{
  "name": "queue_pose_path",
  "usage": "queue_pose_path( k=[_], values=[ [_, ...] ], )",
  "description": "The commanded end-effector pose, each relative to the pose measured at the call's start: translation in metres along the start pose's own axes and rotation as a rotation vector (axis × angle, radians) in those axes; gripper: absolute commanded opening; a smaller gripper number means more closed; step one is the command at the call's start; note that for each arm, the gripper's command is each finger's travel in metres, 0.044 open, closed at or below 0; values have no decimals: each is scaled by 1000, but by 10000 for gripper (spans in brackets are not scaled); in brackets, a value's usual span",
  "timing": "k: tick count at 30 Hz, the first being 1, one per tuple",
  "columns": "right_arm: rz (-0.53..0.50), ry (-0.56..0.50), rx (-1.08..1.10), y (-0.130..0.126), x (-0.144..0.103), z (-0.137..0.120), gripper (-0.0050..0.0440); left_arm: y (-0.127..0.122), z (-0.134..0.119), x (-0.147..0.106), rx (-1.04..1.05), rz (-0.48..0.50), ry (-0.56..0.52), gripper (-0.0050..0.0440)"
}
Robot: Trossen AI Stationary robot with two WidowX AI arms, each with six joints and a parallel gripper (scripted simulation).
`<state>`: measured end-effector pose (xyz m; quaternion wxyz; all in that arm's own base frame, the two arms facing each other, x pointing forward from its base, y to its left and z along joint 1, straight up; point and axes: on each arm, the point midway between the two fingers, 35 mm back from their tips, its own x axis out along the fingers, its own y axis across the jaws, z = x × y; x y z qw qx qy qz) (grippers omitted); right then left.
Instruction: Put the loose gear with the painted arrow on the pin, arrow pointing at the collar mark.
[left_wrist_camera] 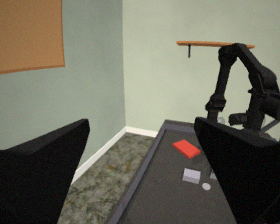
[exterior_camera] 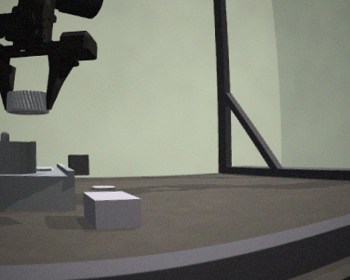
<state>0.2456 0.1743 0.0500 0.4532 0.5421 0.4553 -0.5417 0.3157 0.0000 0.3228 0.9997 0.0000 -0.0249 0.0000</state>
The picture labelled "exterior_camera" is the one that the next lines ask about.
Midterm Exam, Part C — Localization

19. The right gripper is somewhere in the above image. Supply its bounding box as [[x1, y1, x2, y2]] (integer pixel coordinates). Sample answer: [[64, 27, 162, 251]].
[[0, 0, 98, 110]]

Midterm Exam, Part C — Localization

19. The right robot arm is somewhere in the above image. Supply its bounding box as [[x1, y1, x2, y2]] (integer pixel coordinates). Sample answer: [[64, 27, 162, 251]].
[[0, 0, 103, 41]]

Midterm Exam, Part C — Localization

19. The white gear with painted arrow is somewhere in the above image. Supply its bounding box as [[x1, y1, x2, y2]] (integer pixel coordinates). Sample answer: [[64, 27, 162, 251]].
[[7, 90, 49, 115]]

